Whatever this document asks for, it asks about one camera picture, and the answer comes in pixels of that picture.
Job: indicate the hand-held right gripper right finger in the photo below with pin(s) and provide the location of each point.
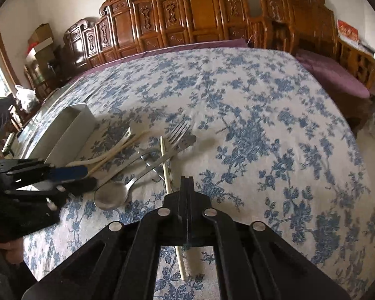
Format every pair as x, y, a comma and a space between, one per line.
192, 212

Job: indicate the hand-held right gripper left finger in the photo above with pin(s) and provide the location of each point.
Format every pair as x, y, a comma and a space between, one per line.
182, 212

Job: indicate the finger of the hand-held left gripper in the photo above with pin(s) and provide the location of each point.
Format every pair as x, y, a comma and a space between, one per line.
81, 186
70, 172

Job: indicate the metal spoon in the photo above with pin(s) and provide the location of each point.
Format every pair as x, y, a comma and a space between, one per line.
111, 195

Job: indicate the white rectangular metal box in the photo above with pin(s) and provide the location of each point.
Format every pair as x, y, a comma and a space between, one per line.
70, 134

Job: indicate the cream chopstick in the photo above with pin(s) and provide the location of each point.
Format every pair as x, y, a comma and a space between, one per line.
122, 153
165, 168

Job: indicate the metal fork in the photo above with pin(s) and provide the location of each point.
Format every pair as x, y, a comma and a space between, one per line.
151, 164
176, 132

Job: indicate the person's left hand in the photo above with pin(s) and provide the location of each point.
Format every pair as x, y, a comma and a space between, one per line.
9, 248

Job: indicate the white plastic bag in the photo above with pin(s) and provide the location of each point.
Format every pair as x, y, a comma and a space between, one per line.
26, 98

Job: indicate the blue floral tablecloth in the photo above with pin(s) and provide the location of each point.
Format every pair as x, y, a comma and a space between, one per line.
253, 131

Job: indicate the dark wooden cabinet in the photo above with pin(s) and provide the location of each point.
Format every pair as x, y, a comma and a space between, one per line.
45, 62

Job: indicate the brown cardboard box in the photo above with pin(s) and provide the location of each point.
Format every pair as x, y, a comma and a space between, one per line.
40, 33

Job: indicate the carved wooden sofa bench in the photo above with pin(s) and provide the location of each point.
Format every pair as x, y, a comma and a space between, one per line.
175, 12

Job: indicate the square purple seat cushion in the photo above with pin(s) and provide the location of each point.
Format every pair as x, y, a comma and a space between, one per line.
331, 72

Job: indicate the carved wooden armchair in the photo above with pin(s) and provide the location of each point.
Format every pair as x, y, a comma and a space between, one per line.
306, 15

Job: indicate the red gift box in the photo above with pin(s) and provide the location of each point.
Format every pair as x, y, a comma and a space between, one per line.
347, 31

